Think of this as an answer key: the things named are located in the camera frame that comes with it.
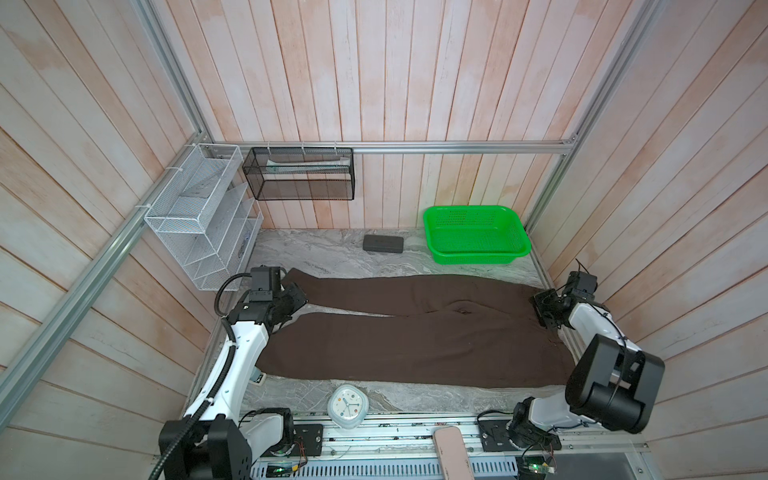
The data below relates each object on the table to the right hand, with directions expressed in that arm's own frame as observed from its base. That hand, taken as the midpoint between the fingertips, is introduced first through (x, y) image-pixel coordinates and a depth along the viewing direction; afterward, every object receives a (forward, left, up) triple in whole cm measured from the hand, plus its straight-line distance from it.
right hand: (532, 299), depth 91 cm
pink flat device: (-41, +29, -5) cm, 50 cm away
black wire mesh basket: (+39, +77, +19) cm, 88 cm away
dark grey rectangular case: (+27, +47, -5) cm, 55 cm away
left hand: (-7, +70, +9) cm, 70 cm away
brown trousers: (-7, +36, -9) cm, 38 cm away
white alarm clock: (-31, +55, -4) cm, 64 cm away
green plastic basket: (+36, +9, -9) cm, 38 cm away
